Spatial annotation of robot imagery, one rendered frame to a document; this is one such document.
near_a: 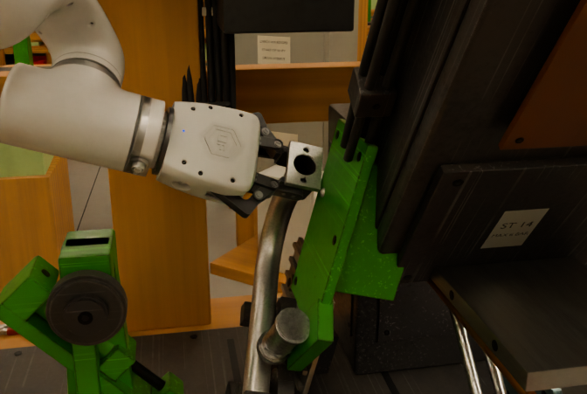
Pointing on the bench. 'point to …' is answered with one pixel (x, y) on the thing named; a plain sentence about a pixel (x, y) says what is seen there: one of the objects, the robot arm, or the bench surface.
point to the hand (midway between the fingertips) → (293, 174)
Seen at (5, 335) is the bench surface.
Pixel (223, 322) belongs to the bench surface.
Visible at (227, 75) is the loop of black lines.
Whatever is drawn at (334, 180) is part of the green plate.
